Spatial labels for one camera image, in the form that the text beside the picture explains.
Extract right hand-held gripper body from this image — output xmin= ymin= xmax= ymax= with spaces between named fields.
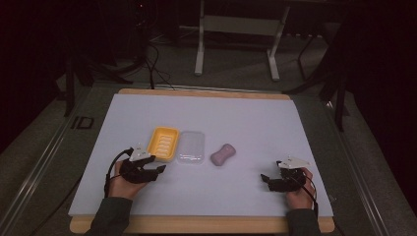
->
xmin=268 ymin=155 xmax=312 ymax=194

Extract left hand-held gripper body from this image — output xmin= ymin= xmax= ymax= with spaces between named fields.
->
xmin=119 ymin=143 xmax=159 ymax=185

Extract person's left hand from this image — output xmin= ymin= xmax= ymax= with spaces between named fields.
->
xmin=107 ymin=159 xmax=149 ymax=201

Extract person's right hand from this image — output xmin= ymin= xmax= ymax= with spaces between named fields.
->
xmin=284 ymin=167 xmax=315 ymax=210

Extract yellow soap dish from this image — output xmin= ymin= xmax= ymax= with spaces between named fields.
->
xmin=147 ymin=126 xmax=180 ymax=163

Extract clear plastic container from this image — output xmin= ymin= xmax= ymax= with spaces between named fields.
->
xmin=176 ymin=130 xmax=207 ymax=166

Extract pink soap bar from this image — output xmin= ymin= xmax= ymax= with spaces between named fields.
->
xmin=209 ymin=143 xmax=237 ymax=167

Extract black metal stand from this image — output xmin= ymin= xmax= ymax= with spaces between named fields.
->
xmin=283 ymin=30 xmax=350 ymax=133
xmin=63 ymin=53 xmax=134 ymax=118

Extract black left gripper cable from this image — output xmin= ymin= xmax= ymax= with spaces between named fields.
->
xmin=103 ymin=147 xmax=135 ymax=199

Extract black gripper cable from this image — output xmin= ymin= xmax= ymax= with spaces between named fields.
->
xmin=294 ymin=169 xmax=320 ymax=218
xmin=103 ymin=147 xmax=135 ymax=199

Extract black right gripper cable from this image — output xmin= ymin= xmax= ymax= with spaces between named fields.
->
xmin=294 ymin=169 xmax=320 ymax=218

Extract aluminium floor rail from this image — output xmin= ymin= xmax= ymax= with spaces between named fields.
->
xmin=0 ymin=88 xmax=87 ymax=236
xmin=323 ymin=97 xmax=392 ymax=236

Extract black floor cables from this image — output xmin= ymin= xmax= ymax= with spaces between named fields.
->
xmin=143 ymin=41 xmax=176 ymax=91

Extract white metal table frame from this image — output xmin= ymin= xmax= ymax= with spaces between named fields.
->
xmin=194 ymin=0 xmax=291 ymax=83

